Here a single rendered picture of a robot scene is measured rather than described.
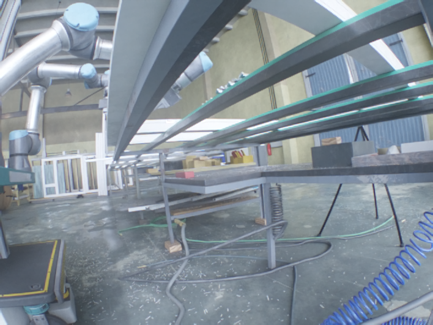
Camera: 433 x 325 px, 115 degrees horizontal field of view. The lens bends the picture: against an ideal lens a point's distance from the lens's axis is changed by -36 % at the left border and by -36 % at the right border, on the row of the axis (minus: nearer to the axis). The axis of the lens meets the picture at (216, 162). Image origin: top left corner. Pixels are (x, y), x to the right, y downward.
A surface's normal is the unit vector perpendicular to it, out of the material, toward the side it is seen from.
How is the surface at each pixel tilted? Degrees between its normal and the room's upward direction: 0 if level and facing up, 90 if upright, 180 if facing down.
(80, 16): 85
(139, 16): 180
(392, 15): 90
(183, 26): 180
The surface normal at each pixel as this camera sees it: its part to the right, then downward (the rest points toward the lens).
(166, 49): 0.11, 0.99
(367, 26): -0.87, 0.09
